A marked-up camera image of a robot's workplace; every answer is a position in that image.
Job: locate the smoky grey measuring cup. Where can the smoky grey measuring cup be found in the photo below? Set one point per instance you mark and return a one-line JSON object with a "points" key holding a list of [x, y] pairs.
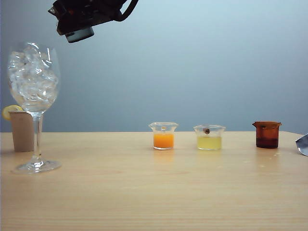
{"points": [[80, 36]]}

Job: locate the beige paper cup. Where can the beige paper cup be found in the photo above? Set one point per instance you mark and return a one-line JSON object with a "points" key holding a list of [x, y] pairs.
{"points": [[21, 132]]}

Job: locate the clear cup with orange juice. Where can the clear cup with orange juice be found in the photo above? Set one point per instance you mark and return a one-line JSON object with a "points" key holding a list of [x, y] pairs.
{"points": [[163, 140]]}

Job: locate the clear cup with yellow juice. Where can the clear cup with yellow juice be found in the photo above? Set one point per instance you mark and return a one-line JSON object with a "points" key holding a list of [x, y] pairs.
{"points": [[209, 142]]}

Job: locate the stainless steel ice scoop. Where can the stainless steel ice scoop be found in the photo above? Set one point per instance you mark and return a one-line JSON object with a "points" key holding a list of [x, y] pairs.
{"points": [[303, 145]]}

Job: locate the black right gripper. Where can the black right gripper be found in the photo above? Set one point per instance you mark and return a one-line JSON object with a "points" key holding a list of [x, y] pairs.
{"points": [[89, 12]]}

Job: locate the amber measuring cup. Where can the amber measuring cup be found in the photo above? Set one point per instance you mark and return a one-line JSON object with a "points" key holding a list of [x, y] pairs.
{"points": [[266, 137]]}

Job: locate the yellow lemon slice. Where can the yellow lemon slice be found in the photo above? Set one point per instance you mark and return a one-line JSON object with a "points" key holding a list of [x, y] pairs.
{"points": [[8, 112]]}

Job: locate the wine glass with ice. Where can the wine glass with ice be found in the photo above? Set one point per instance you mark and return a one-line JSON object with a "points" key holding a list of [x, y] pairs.
{"points": [[33, 72]]}

